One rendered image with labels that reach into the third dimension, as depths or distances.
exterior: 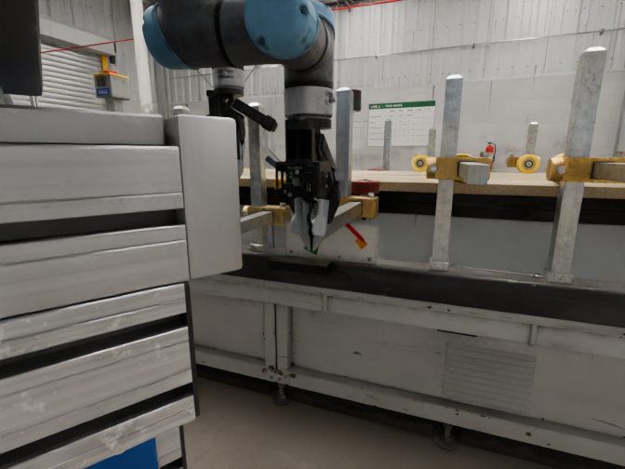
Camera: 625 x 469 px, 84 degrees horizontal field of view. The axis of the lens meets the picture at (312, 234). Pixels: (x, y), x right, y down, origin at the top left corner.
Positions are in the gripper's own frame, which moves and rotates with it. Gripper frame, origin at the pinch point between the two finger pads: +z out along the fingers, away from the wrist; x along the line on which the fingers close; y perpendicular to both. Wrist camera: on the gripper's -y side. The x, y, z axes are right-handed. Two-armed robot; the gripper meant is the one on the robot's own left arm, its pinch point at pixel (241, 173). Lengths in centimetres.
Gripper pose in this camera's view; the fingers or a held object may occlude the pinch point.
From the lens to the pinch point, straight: 92.1
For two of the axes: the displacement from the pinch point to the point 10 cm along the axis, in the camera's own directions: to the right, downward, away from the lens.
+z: 0.0, 9.8, 2.2
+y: -10.0, 0.0, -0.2
